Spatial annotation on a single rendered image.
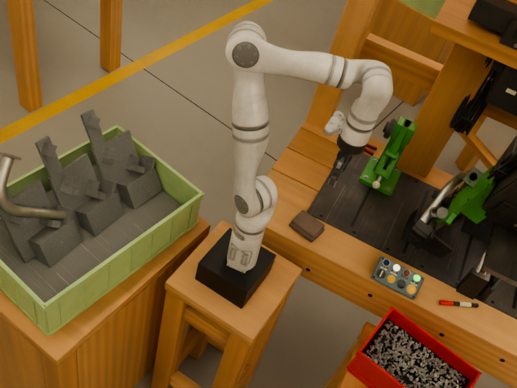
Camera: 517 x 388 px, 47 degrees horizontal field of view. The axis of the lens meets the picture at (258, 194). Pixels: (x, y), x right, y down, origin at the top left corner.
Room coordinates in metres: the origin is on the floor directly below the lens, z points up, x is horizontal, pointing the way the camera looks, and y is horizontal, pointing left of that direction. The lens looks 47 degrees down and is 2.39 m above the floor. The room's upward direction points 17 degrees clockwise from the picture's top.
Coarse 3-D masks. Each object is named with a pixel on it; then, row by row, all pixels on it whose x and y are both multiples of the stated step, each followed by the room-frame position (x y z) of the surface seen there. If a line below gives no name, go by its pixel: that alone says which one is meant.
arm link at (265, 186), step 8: (256, 176) 1.12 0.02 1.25; (264, 176) 1.11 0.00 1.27; (256, 184) 1.08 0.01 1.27; (264, 184) 1.08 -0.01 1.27; (272, 184) 1.10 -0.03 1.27; (264, 192) 1.06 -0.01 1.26; (272, 192) 1.08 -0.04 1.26; (264, 200) 1.05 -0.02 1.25; (272, 200) 1.07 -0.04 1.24; (264, 208) 1.04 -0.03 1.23; (272, 208) 1.08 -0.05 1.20; (240, 216) 1.06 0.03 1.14; (256, 216) 1.07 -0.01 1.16; (264, 216) 1.07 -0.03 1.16; (240, 224) 1.04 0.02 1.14; (248, 224) 1.04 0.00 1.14; (256, 224) 1.05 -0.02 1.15; (264, 224) 1.06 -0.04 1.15; (248, 232) 1.03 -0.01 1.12; (256, 232) 1.04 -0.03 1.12
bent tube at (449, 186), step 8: (472, 168) 1.47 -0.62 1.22; (456, 176) 1.52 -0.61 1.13; (464, 176) 1.48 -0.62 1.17; (472, 176) 1.48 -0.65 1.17; (480, 176) 1.45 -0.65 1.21; (448, 184) 1.52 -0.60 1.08; (456, 184) 1.51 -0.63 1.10; (472, 184) 1.43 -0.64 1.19; (440, 192) 1.50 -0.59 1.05; (448, 192) 1.50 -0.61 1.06; (440, 200) 1.47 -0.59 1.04; (424, 216) 1.43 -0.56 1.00
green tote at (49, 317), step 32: (64, 160) 1.25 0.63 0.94; (160, 160) 1.35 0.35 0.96; (192, 192) 1.28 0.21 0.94; (160, 224) 1.10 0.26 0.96; (192, 224) 1.25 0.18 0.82; (128, 256) 0.99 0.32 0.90; (0, 288) 0.82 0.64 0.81; (96, 288) 0.88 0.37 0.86; (32, 320) 0.75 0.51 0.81; (64, 320) 0.78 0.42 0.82
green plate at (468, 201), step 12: (492, 168) 1.45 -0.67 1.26; (480, 180) 1.44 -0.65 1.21; (492, 180) 1.37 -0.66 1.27; (468, 192) 1.42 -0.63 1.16; (480, 192) 1.36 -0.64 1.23; (456, 204) 1.40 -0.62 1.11; (468, 204) 1.36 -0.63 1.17; (480, 204) 1.36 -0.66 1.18; (468, 216) 1.36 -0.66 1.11; (480, 216) 1.36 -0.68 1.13
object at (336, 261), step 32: (288, 224) 1.30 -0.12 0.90; (288, 256) 1.24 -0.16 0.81; (320, 256) 1.21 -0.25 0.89; (352, 256) 1.25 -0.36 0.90; (384, 256) 1.29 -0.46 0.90; (352, 288) 1.18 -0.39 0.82; (384, 288) 1.16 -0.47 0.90; (448, 288) 1.24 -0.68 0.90; (416, 320) 1.13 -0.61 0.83; (448, 320) 1.11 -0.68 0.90; (480, 320) 1.15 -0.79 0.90; (512, 320) 1.18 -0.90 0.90; (480, 352) 1.08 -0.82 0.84; (512, 352) 1.07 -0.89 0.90; (512, 384) 1.04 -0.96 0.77
